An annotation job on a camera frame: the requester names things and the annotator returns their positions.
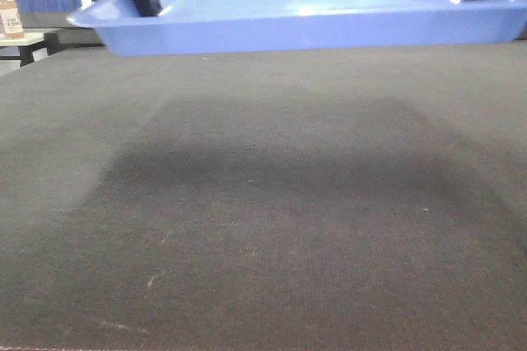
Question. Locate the blue plastic tray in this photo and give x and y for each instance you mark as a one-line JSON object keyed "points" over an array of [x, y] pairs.
{"points": [[225, 26]]}

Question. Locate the cardboard box with label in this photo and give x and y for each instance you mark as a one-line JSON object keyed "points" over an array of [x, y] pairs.
{"points": [[11, 20]]}

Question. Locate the small side table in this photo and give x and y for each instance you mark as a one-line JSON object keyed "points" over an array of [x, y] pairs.
{"points": [[22, 50]]}

